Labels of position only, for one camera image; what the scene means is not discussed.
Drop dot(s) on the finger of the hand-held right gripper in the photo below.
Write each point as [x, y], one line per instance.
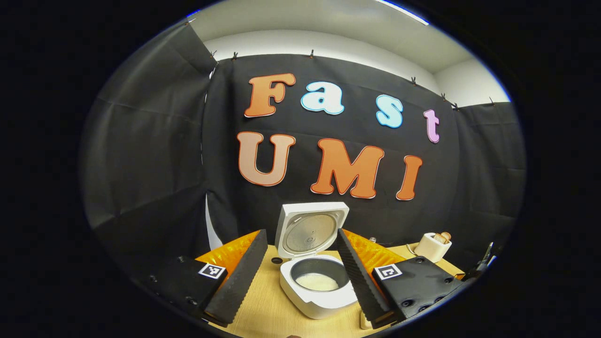
[481, 267]

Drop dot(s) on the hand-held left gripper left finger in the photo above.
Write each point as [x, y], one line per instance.
[242, 277]

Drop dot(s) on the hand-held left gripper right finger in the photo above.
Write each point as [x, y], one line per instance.
[359, 277]

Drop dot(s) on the white rice layer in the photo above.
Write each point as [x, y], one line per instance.
[317, 281]

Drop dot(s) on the white rice cooker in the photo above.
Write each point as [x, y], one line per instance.
[310, 230]

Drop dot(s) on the white toaster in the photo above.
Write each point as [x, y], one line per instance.
[427, 251]

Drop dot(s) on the black backdrop cloth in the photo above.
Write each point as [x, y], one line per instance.
[150, 141]

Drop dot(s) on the long ceiling light strip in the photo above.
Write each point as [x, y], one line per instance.
[404, 11]

